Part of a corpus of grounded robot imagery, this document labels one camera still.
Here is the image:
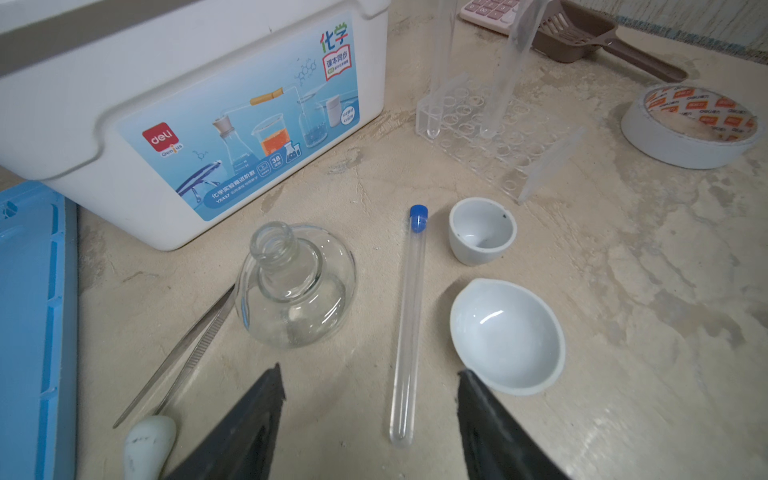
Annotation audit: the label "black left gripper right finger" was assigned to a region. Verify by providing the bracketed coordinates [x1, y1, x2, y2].
[457, 369, 567, 479]

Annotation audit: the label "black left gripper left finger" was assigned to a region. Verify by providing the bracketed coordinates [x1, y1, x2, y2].
[166, 365, 286, 479]

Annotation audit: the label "blue-capped test tube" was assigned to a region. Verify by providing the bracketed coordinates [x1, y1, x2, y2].
[480, 0, 548, 139]
[389, 204, 429, 448]

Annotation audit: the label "clear test tube rack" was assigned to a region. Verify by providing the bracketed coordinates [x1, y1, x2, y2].
[415, 73, 585, 204]

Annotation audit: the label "white pestle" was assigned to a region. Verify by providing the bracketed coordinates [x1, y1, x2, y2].
[123, 415, 177, 480]

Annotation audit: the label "white evaporating dish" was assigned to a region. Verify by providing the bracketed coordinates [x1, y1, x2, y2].
[450, 278, 566, 396]

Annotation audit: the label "metal tweezers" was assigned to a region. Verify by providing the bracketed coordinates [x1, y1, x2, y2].
[112, 284, 236, 429]

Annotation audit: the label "clear glass flask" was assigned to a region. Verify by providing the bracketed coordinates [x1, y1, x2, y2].
[235, 221, 357, 349]

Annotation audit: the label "small white crucible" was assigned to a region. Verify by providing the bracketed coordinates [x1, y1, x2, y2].
[449, 197, 518, 266]

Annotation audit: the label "blue plastic box lid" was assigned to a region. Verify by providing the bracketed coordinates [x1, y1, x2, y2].
[1, 181, 78, 479]

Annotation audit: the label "white plastic storage box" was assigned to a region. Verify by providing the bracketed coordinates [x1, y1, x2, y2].
[1, 1, 389, 251]

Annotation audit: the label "white tape roll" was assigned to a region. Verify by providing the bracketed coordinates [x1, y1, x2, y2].
[620, 84, 767, 170]

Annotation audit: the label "brown slotted scoop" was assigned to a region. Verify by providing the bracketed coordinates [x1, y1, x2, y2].
[532, 1, 688, 83]

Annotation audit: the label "pink calculator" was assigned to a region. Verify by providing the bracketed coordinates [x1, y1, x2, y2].
[459, 0, 520, 35]

